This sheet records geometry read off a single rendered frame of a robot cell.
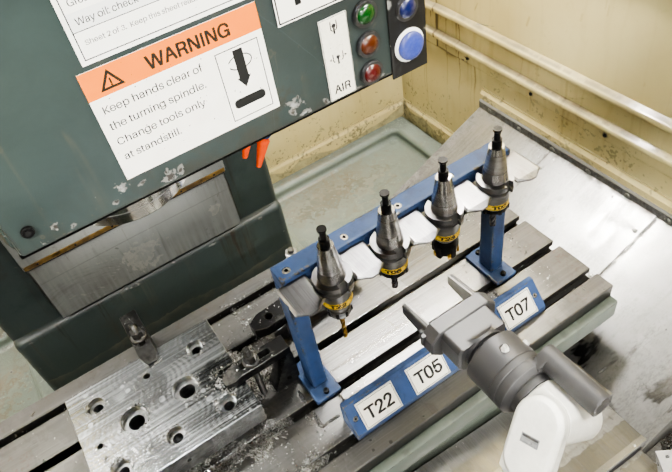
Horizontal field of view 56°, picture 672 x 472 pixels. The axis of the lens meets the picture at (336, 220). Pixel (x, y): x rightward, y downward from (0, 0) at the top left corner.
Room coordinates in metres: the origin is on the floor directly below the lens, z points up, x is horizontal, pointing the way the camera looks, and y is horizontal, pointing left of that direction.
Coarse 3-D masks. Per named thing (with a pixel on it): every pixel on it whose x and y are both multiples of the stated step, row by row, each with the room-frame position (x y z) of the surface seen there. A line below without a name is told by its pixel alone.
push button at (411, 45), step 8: (408, 32) 0.57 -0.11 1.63; (416, 32) 0.57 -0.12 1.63; (408, 40) 0.56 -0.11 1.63; (416, 40) 0.56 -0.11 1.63; (400, 48) 0.56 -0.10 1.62; (408, 48) 0.56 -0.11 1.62; (416, 48) 0.56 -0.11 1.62; (400, 56) 0.56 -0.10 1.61; (408, 56) 0.56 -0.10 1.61; (416, 56) 0.56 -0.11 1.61
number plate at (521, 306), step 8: (520, 296) 0.71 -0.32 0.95; (528, 296) 0.71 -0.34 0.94; (504, 304) 0.70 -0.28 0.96; (512, 304) 0.70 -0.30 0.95; (520, 304) 0.70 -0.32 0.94; (528, 304) 0.70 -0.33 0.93; (504, 312) 0.69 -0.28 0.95; (512, 312) 0.69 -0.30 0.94; (520, 312) 0.69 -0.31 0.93; (528, 312) 0.69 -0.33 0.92; (504, 320) 0.68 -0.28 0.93; (512, 320) 0.68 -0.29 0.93; (520, 320) 0.68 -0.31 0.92; (512, 328) 0.67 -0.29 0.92
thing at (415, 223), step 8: (408, 216) 0.72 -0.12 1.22; (416, 216) 0.72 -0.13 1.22; (424, 216) 0.72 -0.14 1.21; (400, 224) 0.71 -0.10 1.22; (408, 224) 0.70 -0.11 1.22; (416, 224) 0.70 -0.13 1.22; (424, 224) 0.70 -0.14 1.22; (432, 224) 0.69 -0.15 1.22; (408, 232) 0.69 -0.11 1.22; (416, 232) 0.68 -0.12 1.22; (424, 232) 0.68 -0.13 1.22; (432, 232) 0.68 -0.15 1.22; (416, 240) 0.67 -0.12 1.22; (424, 240) 0.66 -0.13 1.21; (432, 240) 0.66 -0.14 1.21
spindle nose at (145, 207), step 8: (176, 184) 0.59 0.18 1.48; (160, 192) 0.57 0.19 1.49; (168, 192) 0.58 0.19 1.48; (176, 192) 0.59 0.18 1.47; (144, 200) 0.56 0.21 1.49; (152, 200) 0.56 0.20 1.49; (160, 200) 0.57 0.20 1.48; (168, 200) 0.58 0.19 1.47; (128, 208) 0.55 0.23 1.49; (136, 208) 0.55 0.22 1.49; (144, 208) 0.56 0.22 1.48; (152, 208) 0.56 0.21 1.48; (112, 216) 0.55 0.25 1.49; (120, 216) 0.55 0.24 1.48; (128, 216) 0.55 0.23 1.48; (136, 216) 0.55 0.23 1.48; (144, 216) 0.56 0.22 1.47; (96, 224) 0.56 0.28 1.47; (104, 224) 0.55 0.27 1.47; (112, 224) 0.55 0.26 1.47; (120, 224) 0.55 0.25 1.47
